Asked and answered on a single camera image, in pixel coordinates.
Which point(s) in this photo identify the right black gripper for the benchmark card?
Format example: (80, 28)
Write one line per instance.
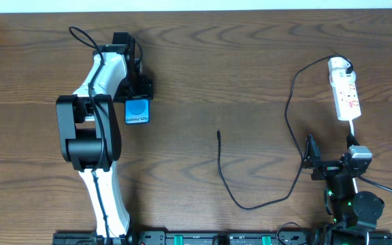
(327, 169)

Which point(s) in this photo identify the white power strip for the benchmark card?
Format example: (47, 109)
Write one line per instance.
(346, 102)

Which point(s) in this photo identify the blue Samsung Galaxy smartphone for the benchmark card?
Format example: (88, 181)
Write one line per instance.
(137, 111)

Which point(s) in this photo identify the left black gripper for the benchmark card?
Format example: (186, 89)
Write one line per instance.
(141, 90)

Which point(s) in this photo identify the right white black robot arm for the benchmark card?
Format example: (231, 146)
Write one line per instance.
(355, 212)

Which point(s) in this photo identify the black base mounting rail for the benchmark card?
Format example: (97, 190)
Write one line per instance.
(272, 238)

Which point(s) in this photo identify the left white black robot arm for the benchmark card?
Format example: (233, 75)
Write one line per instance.
(90, 136)

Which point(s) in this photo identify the white USB charger plug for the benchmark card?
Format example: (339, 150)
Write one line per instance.
(340, 71)

